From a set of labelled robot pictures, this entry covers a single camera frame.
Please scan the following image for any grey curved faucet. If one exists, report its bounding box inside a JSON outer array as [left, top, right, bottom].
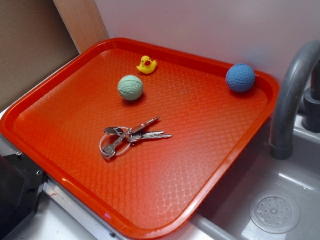
[[269, 40, 320, 160]]

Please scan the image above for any brown cardboard panel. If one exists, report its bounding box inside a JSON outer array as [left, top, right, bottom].
[[0, 0, 79, 111]]

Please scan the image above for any orange plastic tray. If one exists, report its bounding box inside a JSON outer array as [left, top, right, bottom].
[[0, 38, 279, 240]]

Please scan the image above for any green dimpled ball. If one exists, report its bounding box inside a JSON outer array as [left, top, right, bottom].
[[117, 75, 144, 101]]

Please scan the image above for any wooden board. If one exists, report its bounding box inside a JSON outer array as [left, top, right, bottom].
[[53, 0, 109, 54]]

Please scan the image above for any silver key bunch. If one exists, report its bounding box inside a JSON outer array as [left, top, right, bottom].
[[99, 116, 173, 161]]

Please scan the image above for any yellow rubber duck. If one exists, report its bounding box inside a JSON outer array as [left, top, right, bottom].
[[136, 55, 158, 75]]

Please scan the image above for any blue dimpled ball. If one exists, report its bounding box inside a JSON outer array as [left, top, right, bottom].
[[226, 63, 256, 93]]

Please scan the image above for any grey sink drain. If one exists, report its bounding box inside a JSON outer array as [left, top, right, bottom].
[[249, 191, 301, 235]]

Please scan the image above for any grey toy sink basin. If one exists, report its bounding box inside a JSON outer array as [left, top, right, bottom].
[[191, 116, 320, 240]]

